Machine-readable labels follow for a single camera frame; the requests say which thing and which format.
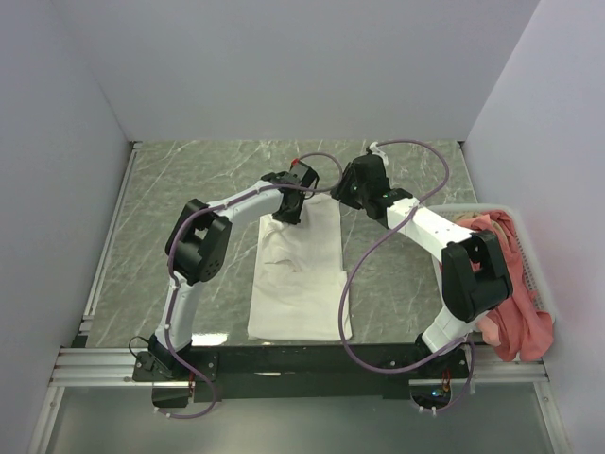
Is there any white Coca-Cola t-shirt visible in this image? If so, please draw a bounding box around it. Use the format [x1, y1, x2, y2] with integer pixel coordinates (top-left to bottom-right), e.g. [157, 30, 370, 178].
[248, 194, 347, 341]

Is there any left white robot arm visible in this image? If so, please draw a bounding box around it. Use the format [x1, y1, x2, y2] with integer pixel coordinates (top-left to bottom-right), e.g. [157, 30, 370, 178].
[148, 161, 320, 380]

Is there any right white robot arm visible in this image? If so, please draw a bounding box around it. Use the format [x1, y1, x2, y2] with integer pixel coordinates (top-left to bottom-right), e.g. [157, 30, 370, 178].
[331, 154, 513, 377]

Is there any beige garment in basket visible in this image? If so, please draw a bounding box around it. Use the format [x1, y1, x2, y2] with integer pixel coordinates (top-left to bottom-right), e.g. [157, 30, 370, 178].
[453, 212, 493, 231]

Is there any white plastic laundry basket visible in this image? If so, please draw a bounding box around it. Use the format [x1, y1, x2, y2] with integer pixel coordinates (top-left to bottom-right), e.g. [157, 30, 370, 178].
[429, 203, 558, 323]

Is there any pink t-shirt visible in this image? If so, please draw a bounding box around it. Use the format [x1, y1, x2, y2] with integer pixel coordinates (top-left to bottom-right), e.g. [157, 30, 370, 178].
[477, 210, 554, 362]

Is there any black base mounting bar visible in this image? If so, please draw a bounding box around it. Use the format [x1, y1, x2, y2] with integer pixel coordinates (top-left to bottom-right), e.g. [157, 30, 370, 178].
[132, 343, 469, 409]

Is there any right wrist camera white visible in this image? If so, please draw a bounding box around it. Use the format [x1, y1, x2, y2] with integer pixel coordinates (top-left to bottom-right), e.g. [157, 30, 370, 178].
[366, 142, 389, 167]

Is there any aluminium frame rail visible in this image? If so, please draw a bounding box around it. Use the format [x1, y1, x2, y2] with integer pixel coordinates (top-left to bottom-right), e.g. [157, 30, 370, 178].
[27, 292, 138, 454]

